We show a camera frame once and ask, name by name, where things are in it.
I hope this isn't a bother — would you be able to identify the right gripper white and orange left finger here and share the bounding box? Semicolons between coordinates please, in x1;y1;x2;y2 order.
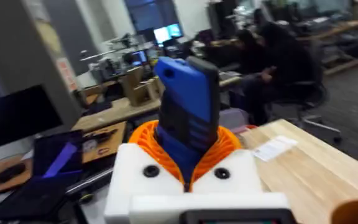
104;119;186;224

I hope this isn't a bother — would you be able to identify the right gripper white and orange right finger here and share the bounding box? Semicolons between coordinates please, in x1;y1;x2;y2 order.
190;125;264;194

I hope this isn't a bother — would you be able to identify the blue electric screwdriver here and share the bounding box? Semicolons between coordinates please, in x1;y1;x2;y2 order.
153;55;221;184

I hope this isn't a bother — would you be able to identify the brown bucket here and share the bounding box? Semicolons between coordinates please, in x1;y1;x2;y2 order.
330;198;358;224

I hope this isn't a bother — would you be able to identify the white paper label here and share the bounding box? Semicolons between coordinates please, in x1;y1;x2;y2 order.
252;134;299;162

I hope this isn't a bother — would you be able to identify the brown board with stickers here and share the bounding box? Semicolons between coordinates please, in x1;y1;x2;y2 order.
81;120;127;164

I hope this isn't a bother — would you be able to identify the pale purple box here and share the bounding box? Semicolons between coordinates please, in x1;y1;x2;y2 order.
218;107;250;134

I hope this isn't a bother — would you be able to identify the black laptop with purple screen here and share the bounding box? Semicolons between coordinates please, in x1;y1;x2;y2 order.
32;129;85;180

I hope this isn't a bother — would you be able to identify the wooden stand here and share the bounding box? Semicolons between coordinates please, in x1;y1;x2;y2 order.
119;66;165;107

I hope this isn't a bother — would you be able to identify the black office chair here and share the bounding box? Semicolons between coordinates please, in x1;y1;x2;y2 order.
272;40;343;144

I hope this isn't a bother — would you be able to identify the black computer mouse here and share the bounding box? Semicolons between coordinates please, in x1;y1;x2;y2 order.
0;162;27;184

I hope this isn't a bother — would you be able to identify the person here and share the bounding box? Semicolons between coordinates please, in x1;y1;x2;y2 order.
235;21;323;125

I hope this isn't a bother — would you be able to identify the small lit screen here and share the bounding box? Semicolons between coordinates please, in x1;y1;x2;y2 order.
130;49;149;67

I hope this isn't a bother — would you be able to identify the large black monitor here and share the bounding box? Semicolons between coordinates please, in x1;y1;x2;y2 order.
0;83;63;149

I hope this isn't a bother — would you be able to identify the lit computer monitor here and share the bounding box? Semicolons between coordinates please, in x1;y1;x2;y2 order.
152;22;183;45

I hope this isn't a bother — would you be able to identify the red and white wall sign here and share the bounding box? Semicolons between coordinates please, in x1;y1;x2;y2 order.
55;57;79;91

